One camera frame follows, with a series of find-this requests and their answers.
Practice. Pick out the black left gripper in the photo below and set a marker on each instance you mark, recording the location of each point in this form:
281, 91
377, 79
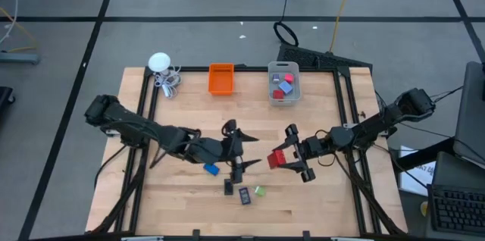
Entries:
229, 150

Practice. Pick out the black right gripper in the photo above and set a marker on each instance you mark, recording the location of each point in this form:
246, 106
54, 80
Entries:
314, 146

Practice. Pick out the translucent red wall charger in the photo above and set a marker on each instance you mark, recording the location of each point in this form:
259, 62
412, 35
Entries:
276, 159

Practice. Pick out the black adapter box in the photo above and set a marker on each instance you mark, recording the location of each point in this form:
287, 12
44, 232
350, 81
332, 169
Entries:
228, 186

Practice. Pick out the small green charger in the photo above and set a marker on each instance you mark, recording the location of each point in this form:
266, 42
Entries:
260, 191

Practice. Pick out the dark blue adapter box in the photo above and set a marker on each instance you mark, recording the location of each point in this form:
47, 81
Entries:
245, 196

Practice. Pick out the small purple charger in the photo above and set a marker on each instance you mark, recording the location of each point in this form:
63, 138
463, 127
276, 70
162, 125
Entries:
276, 78

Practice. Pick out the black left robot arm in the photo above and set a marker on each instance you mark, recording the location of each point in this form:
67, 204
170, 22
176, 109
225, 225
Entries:
132, 125

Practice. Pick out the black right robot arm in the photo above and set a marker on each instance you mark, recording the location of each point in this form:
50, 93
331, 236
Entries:
379, 123

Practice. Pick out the orange plastic basket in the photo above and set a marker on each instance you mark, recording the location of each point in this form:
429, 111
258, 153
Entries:
221, 80

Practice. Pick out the black perforated panel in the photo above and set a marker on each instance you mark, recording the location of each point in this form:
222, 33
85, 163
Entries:
333, 60

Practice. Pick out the white dome-shaped device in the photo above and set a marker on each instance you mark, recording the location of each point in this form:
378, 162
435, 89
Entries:
159, 61

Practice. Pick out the white paper sheet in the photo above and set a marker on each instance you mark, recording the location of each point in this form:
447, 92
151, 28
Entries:
420, 176

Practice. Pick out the yellow round object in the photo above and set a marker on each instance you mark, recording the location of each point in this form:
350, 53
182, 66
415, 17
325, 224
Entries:
423, 208

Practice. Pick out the dark grey desk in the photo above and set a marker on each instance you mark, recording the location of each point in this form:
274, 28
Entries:
454, 173

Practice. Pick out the black computer keyboard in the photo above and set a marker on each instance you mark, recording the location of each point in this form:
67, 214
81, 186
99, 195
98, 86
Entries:
458, 210

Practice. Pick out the large computer monitor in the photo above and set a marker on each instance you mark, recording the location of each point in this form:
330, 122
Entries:
471, 119

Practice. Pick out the grey metal floor foot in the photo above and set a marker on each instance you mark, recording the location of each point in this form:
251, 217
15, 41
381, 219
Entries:
19, 58

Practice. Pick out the black floor object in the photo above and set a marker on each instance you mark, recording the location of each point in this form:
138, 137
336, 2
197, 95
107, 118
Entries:
4, 99

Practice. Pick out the black aluminium rig frame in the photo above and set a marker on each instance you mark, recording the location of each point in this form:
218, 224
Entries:
254, 69

